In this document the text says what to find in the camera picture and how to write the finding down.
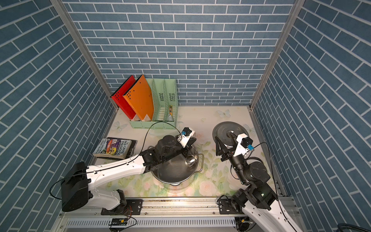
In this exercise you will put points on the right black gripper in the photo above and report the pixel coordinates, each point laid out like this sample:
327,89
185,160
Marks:
226,151

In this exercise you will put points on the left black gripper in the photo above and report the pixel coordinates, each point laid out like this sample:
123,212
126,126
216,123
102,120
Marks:
188,145

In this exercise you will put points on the steel pot lid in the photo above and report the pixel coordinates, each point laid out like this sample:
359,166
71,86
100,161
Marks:
222,128

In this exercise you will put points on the steel ladle spoon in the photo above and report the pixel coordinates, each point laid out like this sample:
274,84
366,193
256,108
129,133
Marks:
191,159

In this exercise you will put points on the stainless steel pot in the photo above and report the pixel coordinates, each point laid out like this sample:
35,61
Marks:
174,172

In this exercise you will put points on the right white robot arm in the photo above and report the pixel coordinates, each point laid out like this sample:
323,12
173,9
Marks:
258,200

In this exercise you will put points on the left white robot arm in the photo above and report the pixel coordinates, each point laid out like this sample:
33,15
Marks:
78,189

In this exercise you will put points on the small booklet in rack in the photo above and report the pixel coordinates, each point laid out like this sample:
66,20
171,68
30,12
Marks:
170,115

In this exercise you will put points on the green file organizer rack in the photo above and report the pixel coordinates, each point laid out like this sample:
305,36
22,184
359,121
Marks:
164,93

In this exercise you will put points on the orange folder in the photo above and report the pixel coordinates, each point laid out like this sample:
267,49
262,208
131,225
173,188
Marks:
140,98

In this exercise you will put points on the colourful paperback book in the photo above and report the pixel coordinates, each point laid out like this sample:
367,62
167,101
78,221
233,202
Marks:
114,148

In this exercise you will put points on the red folder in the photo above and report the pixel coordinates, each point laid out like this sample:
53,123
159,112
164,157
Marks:
118,97

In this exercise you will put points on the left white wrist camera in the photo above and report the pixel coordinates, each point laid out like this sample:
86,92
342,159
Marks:
186,137

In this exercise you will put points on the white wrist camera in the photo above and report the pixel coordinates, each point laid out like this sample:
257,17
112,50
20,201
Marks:
186,137
244,145

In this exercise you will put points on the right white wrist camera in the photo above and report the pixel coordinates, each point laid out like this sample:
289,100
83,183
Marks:
244,145

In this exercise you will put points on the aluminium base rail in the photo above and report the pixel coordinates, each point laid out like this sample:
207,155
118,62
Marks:
193,214

